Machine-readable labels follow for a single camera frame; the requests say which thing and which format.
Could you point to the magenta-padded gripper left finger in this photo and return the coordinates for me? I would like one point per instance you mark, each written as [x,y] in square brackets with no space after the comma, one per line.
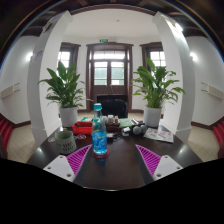
[60,166]

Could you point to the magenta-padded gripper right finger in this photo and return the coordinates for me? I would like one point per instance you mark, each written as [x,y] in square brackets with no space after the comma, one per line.
[166,166]

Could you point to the clear blue drink bottle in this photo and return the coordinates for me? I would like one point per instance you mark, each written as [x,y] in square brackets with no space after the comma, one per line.
[99,140]

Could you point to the printed paper leaflet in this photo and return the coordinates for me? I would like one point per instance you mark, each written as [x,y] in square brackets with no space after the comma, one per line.
[159,135]

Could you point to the flat round red coaster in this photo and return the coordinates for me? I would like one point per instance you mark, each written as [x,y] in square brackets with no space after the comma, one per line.
[101,156]

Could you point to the red box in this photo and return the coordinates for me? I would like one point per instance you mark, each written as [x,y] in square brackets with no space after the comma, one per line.
[81,128]

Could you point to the leafy plant in white pot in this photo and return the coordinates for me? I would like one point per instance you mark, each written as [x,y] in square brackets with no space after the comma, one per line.
[152,116]
[68,116]

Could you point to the green flat packet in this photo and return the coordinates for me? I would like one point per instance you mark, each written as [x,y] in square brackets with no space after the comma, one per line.
[125,122]

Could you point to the brown tray with jars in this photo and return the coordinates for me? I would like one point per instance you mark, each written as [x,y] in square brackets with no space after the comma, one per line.
[111,125]

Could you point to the black chair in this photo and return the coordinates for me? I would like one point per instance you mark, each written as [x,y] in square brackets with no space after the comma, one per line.
[115,108]

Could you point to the dark wooden glazed door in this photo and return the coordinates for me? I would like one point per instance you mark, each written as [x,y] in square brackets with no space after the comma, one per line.
[109,86]

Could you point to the dark framed window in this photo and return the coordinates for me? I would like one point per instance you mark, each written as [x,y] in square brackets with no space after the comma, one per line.
[63,58]
[158,58]

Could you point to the green exit sign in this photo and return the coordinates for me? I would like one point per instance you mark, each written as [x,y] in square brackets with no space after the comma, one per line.
[103,40]

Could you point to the white wall unit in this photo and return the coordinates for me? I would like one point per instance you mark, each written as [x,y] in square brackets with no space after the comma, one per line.
[8,91]
[213,90]

